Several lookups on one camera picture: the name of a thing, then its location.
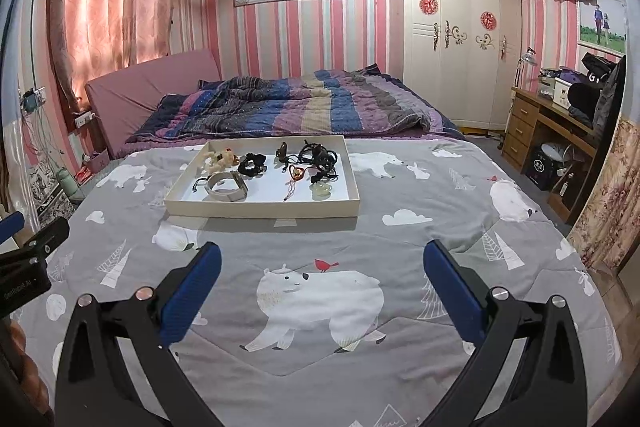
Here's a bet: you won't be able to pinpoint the wooden desk with drawers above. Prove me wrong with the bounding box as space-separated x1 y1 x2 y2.
501 86 607 226

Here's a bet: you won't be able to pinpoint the person's left forearm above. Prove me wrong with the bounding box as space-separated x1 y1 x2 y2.
0 321 32 410

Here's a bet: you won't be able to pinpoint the white shallow tray box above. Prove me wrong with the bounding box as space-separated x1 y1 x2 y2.
163 135 362 221

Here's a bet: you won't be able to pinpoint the grey bear print blanket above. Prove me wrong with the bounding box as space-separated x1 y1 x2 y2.
10 137 622 427

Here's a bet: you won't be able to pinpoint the striped purple blue quilt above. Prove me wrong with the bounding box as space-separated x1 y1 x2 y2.
123 65 469 143

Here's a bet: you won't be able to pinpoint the beige wristband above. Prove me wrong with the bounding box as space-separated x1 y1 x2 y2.
192 170 250 203

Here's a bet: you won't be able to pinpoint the white wardrobe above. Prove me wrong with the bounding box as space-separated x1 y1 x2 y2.
388 0 524 134

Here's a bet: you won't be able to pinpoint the floral beige curtain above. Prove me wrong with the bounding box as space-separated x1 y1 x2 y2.
567 117 640 274

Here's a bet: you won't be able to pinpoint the red knot amber pendant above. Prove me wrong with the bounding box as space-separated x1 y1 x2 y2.
283 162 307 203

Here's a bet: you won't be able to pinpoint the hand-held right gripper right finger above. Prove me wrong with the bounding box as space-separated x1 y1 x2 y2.
422 238 589 427

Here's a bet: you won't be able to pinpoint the cream organza scrunchie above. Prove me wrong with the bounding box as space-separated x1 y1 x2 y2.
202 147 240 176

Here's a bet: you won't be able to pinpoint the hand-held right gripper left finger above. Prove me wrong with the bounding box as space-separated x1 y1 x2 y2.
54 241 224 427

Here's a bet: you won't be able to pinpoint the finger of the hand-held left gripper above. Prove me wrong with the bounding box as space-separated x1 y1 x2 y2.
0 210 26 248
0 216 71 269

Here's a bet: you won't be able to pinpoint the wall socket with chargers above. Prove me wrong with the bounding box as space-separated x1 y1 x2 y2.
19 89 49 113

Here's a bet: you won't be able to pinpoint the black cardboard box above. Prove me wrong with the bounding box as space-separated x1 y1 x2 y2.
522 144 556 188

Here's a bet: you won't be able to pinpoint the black cord bracelets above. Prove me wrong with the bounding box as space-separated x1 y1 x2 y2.
298 139 341 173

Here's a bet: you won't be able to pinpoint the couple photo poster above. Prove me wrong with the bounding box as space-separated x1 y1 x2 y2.
577 0 629 58

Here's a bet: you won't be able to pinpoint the black white printed bag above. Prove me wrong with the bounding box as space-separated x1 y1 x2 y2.
27 166 76 229

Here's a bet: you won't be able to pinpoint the desk lamp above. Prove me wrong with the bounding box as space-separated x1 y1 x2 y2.
514 48 539 90

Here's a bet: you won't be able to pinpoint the black scrunchie with metal charm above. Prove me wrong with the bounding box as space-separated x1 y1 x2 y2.
236 151 269 178

